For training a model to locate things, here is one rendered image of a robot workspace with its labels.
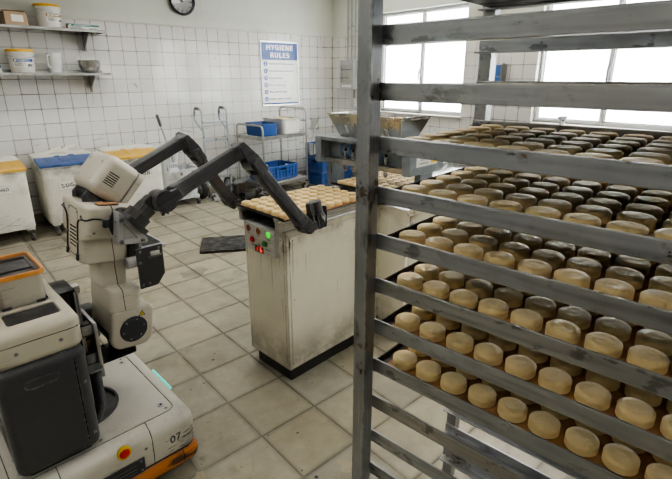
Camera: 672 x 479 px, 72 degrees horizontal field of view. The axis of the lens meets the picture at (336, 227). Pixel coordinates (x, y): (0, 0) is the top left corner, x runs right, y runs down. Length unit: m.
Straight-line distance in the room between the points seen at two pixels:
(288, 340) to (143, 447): 0.82
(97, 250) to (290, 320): 0.97
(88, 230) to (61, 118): 4.18
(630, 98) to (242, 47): 6.26
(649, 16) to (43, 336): 1.64
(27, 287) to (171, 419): 0.72
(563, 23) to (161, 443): 1.86
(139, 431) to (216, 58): 5.24
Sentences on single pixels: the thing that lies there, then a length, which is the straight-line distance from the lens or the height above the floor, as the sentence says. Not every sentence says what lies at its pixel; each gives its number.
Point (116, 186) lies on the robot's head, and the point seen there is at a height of 1.16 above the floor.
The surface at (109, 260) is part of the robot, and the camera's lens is 1.89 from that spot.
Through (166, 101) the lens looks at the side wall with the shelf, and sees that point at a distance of 6.24.
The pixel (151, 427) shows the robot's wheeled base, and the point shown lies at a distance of 2.02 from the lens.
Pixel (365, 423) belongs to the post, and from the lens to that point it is 1.07.
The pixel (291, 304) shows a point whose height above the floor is 0.46.
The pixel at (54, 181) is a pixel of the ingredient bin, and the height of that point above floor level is 0.56.
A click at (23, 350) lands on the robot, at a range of 1.71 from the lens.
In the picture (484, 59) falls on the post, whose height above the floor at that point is 1.56.
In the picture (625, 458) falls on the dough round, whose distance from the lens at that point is 0.90.
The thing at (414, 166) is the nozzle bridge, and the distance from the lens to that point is 2.50.
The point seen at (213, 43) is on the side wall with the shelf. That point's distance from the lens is 6.54.
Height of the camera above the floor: 1.53
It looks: 18 degrees down
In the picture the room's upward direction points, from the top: straight up
